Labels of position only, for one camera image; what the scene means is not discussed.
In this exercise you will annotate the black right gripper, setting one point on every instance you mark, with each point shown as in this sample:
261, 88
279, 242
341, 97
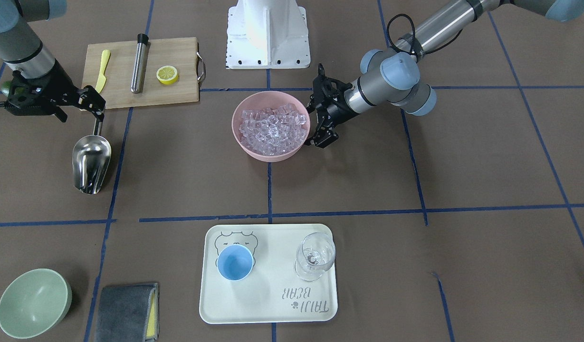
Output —
59, 81

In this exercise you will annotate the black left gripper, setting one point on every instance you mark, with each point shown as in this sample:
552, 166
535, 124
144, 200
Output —
341, 110

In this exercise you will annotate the steel ice scoop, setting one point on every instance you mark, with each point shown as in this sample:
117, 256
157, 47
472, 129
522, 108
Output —
91, 156

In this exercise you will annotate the pink bowl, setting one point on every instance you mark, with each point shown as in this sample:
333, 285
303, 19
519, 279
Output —
260, 100

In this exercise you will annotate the clear ice cubes pile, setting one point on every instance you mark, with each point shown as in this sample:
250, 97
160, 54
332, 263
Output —
273, 131

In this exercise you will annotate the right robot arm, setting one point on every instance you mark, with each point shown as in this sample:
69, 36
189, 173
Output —
21, 49

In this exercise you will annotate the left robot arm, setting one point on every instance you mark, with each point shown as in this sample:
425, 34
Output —
391, 75

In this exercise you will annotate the blue plastic cup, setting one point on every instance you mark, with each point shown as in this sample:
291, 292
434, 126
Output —
235, 262

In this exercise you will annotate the yellow plastic knife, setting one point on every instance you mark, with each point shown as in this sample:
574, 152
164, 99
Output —
102, 79

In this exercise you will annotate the steel muddler black tip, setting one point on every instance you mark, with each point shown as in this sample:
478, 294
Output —
140, 64

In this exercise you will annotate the lemon half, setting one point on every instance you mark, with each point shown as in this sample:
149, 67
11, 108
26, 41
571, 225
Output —
167, 75

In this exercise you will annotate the clear wine glass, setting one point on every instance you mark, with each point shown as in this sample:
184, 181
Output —
315, 256

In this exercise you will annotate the cream bear tray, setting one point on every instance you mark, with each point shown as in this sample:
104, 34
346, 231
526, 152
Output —
272, 292

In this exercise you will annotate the green bowl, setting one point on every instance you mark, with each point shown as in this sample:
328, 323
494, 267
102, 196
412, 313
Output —
34, 303

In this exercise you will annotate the grey yellow cloth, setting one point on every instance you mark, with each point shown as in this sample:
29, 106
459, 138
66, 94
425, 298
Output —
128, 313

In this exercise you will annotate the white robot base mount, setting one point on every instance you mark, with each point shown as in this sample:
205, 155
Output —
267, 34

